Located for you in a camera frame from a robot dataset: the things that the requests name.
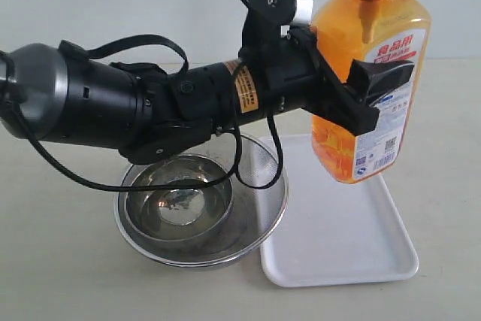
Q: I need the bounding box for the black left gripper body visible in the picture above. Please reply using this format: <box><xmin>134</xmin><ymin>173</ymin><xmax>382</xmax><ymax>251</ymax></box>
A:
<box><xmin>240</xmin><ymin>25</ymin><xmax>379</xmax><ymax>136</ymax></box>

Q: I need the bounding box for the orange pump soap bottle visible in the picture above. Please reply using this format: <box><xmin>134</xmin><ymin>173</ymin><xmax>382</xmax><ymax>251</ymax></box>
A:
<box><xmin>312</xmin><ymin>0</ymin><xmax>431</xmax><ymax>184</ymax></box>

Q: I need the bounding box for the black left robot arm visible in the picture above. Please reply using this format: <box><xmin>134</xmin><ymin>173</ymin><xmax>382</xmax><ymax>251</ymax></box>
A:
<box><xmin>1</xmin><ymin>26</ymin><xmax>414</xmax><ymax>165</ymax></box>

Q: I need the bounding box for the small stainless steel bowl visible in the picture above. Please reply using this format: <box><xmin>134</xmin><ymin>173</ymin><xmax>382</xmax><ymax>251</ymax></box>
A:
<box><xmin>124</xmin><ymin>153</ymin><xmax>234</xmax><ymax>248</ymax></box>

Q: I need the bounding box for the steel mesh colander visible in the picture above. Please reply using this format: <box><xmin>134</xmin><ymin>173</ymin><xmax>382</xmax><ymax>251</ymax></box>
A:
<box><xmin>113</xmin><ymin>133</ymin><xmax>289</xmax><ymax>270</ymax></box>

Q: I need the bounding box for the white plastic tray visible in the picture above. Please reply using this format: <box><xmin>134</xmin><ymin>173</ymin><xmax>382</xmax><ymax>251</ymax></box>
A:
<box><xmin>261</xmin><ymin>134</ymin><xmax>419</xmax><ymax>288</ymax></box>

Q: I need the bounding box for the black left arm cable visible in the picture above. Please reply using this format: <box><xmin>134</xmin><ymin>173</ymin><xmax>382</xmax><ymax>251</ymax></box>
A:
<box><xmin>0</xmin><ymin>50</ymin><xmax>284</xmax><ymax>192</ymax></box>

